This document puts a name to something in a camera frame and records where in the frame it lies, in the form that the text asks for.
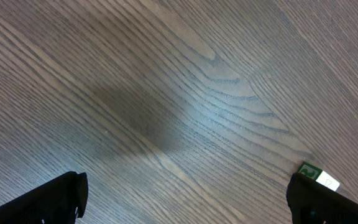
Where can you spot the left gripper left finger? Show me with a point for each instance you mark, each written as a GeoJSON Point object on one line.
{"type": "Point", "coordinates": [61, 200]}

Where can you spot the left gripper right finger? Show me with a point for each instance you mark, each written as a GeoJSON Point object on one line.
{"type": "Point", "coordinates": [311, 202]}

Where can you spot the number one wooden block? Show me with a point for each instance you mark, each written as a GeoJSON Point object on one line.
{"type": "Point", "coordinates": [318, 175]}

